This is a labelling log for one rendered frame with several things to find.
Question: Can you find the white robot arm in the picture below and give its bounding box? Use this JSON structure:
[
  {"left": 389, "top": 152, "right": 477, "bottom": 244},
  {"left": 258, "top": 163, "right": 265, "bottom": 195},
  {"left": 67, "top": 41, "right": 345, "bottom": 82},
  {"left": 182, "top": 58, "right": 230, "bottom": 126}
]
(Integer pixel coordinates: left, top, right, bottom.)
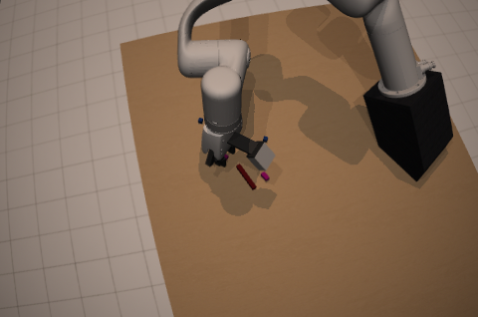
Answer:
[{"left": 177, "top": 0, "right": 436, "bottom": 170}]

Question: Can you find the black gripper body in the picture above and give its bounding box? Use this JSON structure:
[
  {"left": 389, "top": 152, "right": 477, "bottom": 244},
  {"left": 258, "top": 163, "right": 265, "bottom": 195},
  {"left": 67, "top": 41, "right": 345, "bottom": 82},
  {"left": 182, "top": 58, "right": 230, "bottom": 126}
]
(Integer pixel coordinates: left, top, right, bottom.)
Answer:
[{"left": 202, "top": 114, "right": 242, "bottom": 160}]

